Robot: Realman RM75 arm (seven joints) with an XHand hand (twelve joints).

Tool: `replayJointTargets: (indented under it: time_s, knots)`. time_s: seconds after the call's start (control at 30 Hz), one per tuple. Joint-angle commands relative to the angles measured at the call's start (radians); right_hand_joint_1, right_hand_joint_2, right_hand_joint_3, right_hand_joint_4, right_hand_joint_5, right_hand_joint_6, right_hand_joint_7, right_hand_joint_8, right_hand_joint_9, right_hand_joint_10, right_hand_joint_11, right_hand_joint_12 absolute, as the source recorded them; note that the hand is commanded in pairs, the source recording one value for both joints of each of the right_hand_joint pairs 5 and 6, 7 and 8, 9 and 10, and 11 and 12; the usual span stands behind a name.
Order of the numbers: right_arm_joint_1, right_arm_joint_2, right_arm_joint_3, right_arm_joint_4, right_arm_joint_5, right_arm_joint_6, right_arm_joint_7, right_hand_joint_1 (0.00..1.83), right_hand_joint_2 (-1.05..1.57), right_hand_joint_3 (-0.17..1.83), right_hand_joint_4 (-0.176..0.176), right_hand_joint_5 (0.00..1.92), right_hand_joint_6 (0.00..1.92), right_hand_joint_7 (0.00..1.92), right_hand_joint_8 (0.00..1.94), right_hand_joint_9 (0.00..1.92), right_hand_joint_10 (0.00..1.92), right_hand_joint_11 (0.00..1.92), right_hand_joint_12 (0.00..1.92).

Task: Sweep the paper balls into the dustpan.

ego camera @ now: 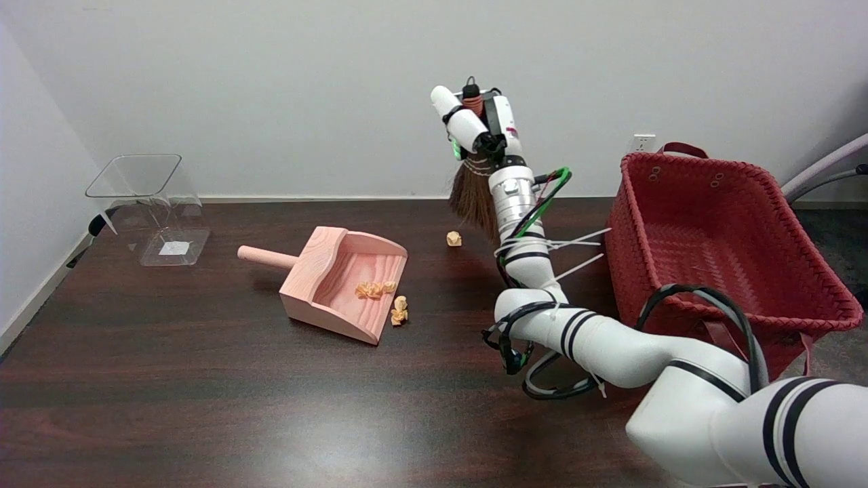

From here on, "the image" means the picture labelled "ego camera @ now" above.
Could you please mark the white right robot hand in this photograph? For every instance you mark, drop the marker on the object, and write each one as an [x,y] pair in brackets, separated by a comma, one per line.
[505,122]

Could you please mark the small brown bristle broom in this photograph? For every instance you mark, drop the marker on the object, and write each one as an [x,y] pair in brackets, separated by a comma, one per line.
[475,196]

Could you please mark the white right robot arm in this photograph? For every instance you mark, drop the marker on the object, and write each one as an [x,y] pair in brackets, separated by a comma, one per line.
[515,190]

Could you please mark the pink wooden dustpan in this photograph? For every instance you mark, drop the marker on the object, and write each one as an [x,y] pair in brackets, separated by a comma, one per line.
[325,285]

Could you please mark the red woven basket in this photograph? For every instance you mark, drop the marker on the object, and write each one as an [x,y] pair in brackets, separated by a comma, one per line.
[732,271]

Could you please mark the pale curved chair tube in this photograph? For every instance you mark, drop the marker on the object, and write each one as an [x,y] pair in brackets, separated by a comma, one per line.
[827,163]

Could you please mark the dark curved chair tube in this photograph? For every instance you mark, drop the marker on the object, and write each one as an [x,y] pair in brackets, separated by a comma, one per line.
[834,177]

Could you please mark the clear plastic container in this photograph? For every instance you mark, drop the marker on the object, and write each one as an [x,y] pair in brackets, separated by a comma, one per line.
[173,247]

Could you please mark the white wall socket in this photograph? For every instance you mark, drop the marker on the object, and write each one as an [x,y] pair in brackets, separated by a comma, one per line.
[644,142]

